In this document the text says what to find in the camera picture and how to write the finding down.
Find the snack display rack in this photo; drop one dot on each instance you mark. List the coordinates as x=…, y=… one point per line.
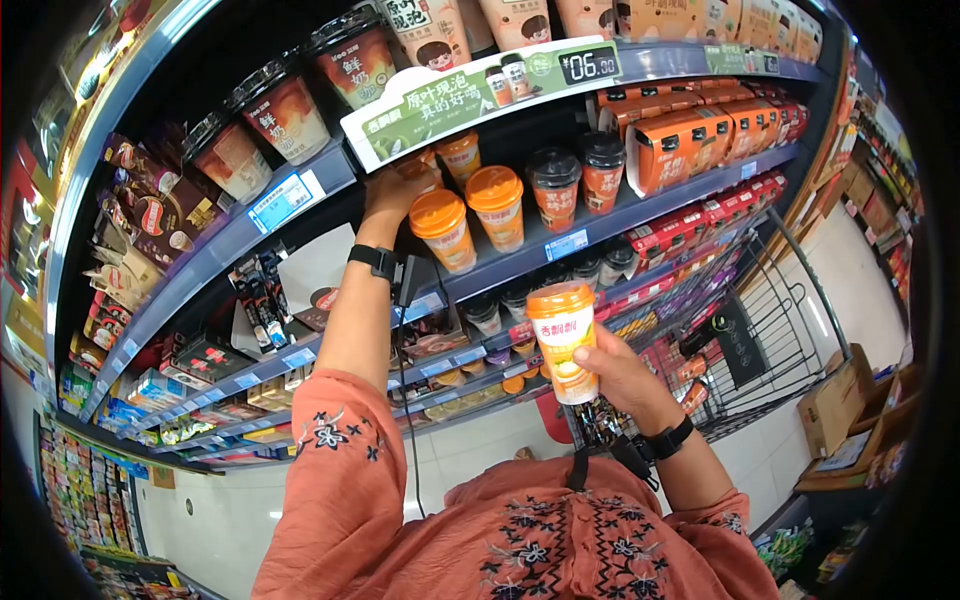
x=90, y=495

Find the person's right hand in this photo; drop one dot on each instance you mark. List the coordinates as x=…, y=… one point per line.
x=630, y=382

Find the person's right thumb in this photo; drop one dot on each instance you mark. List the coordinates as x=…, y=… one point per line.
x=594, y=358

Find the person's left fingers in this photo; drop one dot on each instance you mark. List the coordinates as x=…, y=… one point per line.
x=414, y=176

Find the person's body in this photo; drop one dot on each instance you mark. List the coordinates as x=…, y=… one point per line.
x=525, y=540

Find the open cardboard boxes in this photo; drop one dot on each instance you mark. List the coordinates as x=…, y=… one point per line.
x=847, y=412

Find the orange lid drink cup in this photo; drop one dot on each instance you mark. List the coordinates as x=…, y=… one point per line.
x=561, y=337

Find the person's left hand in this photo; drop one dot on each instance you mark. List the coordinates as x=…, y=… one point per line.
x=386, y=202

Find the black wrist band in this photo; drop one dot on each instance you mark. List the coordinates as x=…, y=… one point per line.
x=375, y=261
x=667, y=440

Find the full shop shelf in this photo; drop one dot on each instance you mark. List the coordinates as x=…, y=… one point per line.
x=877, y=180
x=225, y=225

